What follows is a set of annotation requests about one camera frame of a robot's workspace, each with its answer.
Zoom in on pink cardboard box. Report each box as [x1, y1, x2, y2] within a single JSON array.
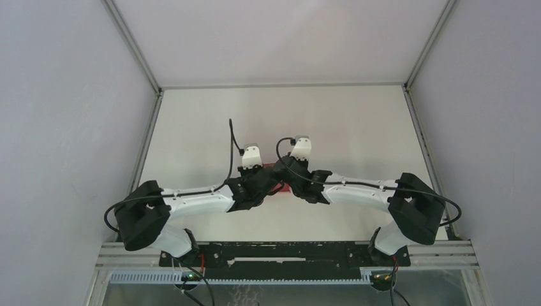
[[263, 163, 290, 196]]

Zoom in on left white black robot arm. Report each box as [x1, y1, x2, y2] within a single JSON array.
[[112, 167, 281, 266]]

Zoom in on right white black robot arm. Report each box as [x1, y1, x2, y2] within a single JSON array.
[[273, 156, 444, 265]]

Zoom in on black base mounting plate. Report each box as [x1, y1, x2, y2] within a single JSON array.
[[159, 241, 411, 281]]

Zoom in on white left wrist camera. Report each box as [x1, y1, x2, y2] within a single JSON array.
[[242, 143, 263, 170]]

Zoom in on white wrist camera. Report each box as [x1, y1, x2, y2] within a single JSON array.
[[242, 143, 263, 170], [290, 135, 312, 161]]

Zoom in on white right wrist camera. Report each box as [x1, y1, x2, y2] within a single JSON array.
[[290, 135, 312, 161]]

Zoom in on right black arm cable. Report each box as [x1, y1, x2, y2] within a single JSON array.
[[275, 136, 463, 228]]

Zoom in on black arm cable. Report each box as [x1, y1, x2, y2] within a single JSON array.
[[275, 136, 463, 228], [103, 119, 246, 234]]

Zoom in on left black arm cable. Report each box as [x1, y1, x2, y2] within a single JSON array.
[[103, 119, 246, 234]]

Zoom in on white slotted cable duct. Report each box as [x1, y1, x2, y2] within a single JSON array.
[[110, 270, 373, 285]]

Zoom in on aluminium front frame rail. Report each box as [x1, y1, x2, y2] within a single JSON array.
[[94, 240, 480, 271]]

